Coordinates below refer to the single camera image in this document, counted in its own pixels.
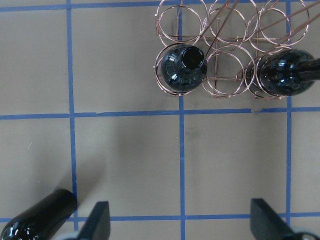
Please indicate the dark bottle in basket far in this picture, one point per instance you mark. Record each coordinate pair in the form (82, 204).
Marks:
(289, 72)

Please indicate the copper wire wine basket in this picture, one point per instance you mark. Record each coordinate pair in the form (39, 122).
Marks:
(233, 43)

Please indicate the dark bottle in basket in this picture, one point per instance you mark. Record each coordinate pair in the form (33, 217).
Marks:
(183, 67)
(289, 72)

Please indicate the dark bottle in basket near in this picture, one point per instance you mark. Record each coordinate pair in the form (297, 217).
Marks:
(183, 67)

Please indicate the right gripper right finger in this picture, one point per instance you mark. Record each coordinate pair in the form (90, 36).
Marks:
(266, 224)

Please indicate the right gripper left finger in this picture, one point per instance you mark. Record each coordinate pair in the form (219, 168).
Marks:
(98, 224)

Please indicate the dark wine bottle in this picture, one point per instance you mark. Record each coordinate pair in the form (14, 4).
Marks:
(42, 220)

